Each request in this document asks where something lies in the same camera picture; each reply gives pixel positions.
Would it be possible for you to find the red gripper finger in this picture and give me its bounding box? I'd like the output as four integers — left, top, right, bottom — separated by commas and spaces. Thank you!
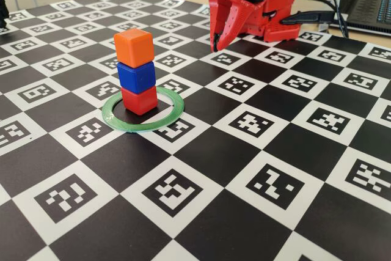
214, 0, 255, 52
209, 0, 230, 51

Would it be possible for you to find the orange cube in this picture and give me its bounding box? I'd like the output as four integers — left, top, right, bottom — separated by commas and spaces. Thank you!
113, 28, 155, 68

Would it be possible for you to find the blue cube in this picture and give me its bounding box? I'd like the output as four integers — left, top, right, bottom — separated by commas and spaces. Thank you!
117, 61, 157, 95

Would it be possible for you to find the red cube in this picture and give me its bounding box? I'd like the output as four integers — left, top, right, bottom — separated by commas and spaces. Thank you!
120, 85, 159, 116

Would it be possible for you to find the red robot base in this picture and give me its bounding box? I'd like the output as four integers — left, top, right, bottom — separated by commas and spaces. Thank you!
241, 0, 302, 43

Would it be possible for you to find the dark grey laptop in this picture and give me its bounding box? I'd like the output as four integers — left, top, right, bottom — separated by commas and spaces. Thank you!
338, 0, 391, 36

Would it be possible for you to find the black white marker checkerboard mat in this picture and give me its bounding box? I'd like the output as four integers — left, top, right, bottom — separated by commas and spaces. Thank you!
0, 0, 391, 261

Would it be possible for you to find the small black object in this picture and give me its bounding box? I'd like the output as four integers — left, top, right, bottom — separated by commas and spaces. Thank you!
0, 0, 10, 28

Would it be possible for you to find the thick black plug cable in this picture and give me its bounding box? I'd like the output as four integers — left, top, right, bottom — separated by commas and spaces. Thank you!
280, 10, 349, 39

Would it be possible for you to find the green ring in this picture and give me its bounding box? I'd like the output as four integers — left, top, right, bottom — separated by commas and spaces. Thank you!
101, 86, 185, 133

